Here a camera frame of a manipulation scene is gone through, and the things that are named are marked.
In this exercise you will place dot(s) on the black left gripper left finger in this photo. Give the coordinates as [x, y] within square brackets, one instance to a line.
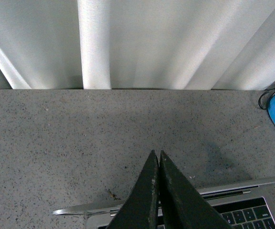
[140, 211]

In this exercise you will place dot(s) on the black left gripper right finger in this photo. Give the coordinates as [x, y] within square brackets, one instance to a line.
[182, 205]

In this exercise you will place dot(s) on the silver laptop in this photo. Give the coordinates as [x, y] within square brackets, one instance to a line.
[244, 205]

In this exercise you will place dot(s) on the white curtain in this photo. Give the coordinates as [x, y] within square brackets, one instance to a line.
[117, 44]

